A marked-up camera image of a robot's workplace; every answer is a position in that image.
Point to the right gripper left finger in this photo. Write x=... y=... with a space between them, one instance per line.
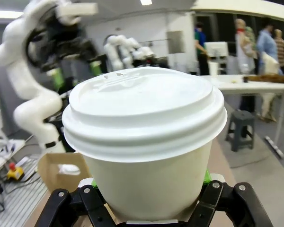
x=68 y=210

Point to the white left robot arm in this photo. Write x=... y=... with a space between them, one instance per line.
x=35 y=104

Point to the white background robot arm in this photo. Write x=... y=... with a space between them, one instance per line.
x=137 y=50
x=112 y=52

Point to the grey ribbed metal base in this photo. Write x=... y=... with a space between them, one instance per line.
x=16 y=201

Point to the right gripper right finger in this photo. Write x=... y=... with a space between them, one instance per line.
x=234 y=208

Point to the yellow emergency stop button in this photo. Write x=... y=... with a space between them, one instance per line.
x=14 y=172

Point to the person in plaid shirt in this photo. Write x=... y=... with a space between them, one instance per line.
x=282 y=49

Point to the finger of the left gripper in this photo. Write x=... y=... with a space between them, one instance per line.
x=56 y=78
x=95 y=67

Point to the person in green shirt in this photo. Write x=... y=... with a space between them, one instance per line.
x=200 y=45

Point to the white paper cup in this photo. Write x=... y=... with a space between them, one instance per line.
x=144 y=184

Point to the person in blue shirt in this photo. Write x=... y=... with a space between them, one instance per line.
x=266 y=42

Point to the person in white apron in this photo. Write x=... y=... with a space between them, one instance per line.
x=242 y=47

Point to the white plastic cup lid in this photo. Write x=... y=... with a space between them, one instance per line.
x=144 y=111

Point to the grey plastic step stool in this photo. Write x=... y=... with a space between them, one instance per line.
x=241 y=130

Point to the white table with fur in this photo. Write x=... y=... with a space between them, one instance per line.
x=251 y=85

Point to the white monitor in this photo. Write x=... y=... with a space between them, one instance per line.
x=216 y=49

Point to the brown furry object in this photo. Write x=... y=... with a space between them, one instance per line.
x=267 y=78

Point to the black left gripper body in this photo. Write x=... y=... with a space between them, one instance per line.
x=66 y=42

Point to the grey wall panel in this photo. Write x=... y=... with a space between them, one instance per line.
x=175 y=42

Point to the cardboard box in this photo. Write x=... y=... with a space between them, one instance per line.
x=49 y=170

